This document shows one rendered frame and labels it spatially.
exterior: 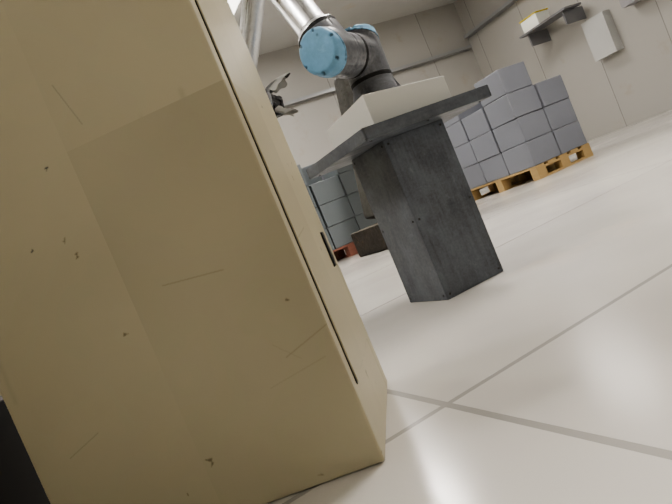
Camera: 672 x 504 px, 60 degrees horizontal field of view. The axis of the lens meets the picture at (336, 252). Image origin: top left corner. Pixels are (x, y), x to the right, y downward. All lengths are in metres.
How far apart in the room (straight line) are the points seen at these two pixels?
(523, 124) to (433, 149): 4.21
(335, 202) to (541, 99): 2.32
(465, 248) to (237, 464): 1.23
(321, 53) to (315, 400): 1.26
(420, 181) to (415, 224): 0.14
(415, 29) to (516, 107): 6.62
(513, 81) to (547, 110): 0.47
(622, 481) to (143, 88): 0.82
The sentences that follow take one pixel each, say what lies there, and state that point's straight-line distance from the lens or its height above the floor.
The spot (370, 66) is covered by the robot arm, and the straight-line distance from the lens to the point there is 2.07.
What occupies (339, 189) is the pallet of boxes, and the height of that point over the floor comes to 0.70.
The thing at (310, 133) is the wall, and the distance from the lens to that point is 10.75.
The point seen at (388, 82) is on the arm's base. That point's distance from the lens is 2.06.
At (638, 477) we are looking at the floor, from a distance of 0.73.
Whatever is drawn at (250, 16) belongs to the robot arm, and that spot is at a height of 1.22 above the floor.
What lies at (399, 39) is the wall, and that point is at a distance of 12.28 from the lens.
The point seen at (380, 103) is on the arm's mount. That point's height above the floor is 0.67.
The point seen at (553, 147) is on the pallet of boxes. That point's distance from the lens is 6.36.
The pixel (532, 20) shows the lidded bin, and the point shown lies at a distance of 11.24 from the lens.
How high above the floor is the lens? 0.37
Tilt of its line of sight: 2 degrees down
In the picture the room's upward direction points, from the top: 23 degrees counter-clockwise
